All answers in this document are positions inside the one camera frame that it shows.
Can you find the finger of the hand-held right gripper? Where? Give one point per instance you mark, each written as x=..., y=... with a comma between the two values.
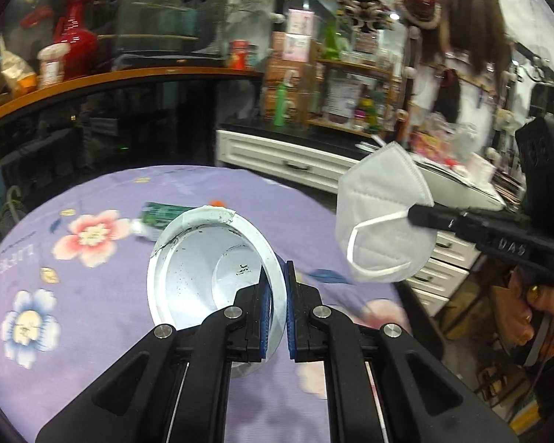
x=438, y=219

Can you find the red can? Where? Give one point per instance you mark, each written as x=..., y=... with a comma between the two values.
x=238, y=55

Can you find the green bottle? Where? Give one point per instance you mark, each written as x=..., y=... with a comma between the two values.
x=281, y=106

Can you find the person's right hand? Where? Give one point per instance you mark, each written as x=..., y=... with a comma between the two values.
x=519, y=314

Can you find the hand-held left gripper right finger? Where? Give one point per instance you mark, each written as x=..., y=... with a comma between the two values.
x=290, y=323

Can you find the colourful snack bag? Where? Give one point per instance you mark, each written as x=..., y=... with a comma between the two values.
x=431, y=145

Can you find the curved wooden counter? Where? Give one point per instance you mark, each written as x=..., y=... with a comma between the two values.
x=97, y=78

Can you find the pink card box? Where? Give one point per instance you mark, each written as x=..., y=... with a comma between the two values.
x=300, y=32

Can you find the gold snack bag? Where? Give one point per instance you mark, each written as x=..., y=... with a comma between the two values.
x=16, y=71

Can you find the green toothpaste tube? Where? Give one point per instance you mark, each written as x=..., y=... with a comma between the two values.
x=159, y=217

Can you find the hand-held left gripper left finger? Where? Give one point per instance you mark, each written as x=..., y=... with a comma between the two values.
x=264, y=332

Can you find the wooden shelf rack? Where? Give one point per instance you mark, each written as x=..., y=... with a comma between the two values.
x=341, y=97

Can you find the ornate metal ornament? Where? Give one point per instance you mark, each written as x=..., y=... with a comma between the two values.
x=362, y=9

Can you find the clear snack jar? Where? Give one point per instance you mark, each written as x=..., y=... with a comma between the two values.
x=53, y=67

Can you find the white printer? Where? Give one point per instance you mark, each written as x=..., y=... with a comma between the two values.
x=461, y=189

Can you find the purple floral tablecloth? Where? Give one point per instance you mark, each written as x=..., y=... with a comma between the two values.
x=97, y=314

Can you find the wide white drawer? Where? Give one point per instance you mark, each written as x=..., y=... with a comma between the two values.
x=258, y=152

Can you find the white face mask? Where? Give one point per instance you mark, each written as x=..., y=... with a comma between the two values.
x=378, y=194

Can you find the red vase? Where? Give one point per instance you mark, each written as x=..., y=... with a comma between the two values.
x=76, y=41

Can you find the long brown wig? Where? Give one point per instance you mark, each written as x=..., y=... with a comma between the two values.
x=471, y=23

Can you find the glass display case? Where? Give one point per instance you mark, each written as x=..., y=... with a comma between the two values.
x=166, y=18

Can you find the red fur-trimmed hat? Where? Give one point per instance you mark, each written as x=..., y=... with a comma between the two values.
x=418, y=2

